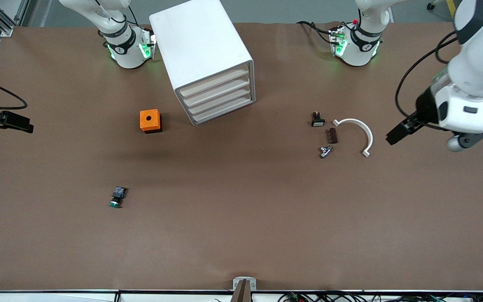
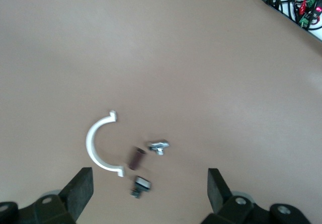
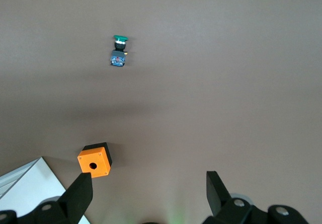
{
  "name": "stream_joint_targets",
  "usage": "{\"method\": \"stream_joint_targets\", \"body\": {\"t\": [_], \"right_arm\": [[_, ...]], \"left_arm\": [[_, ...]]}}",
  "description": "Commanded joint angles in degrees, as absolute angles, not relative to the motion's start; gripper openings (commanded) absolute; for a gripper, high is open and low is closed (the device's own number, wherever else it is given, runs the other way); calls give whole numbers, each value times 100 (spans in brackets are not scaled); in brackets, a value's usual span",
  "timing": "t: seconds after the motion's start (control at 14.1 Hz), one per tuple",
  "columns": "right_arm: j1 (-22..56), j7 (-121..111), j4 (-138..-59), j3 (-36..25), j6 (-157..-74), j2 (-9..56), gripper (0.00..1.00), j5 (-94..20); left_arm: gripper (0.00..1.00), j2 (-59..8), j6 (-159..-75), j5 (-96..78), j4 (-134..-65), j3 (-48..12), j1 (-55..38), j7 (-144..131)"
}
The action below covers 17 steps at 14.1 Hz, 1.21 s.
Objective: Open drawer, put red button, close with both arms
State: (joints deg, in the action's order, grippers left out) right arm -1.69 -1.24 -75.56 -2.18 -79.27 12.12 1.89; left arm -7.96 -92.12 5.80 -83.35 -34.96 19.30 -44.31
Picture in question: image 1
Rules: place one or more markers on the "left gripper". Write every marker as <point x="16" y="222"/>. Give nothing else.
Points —
<point x="424" y="106"/>

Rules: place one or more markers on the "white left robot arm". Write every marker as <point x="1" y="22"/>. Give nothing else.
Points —
<point x="480" y="63"/>

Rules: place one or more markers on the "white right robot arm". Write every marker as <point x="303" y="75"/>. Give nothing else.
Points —
<point x="126" y="50"/>

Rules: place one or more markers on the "black white rectangular button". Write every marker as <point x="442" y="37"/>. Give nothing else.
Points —
<point x="318" y="122"/>

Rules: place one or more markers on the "green push button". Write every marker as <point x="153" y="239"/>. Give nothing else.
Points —
<point x="115" y="204"/>

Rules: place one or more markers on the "brown terminal block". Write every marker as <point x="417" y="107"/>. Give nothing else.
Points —
<point x="332" y="136"/>

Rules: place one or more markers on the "grey caster wheel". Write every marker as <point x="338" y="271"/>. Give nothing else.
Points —
<point x="433" y="4"/>

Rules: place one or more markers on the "orange box with hole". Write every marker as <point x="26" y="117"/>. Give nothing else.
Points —
<point x="147" y="121"/>

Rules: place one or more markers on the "white curved bracket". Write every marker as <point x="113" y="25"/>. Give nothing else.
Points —
<point x="363" y="126"/>

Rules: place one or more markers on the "silver key switch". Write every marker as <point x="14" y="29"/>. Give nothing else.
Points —
<point x="325" y="152"/>

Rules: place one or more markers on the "aluminium frame profile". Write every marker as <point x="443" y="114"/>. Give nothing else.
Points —
<point x="4" y="27"/>

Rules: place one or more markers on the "grey metal bracket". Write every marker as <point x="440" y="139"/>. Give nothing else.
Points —
<point x="237" y="281"/>

